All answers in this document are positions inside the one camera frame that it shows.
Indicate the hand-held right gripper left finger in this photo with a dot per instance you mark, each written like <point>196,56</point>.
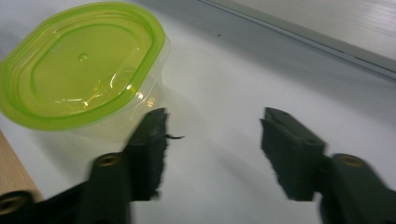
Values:
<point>146,161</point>

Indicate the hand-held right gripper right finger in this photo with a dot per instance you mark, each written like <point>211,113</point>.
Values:
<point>295,161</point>

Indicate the clear container with green lid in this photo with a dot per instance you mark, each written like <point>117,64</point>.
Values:
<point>84,68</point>

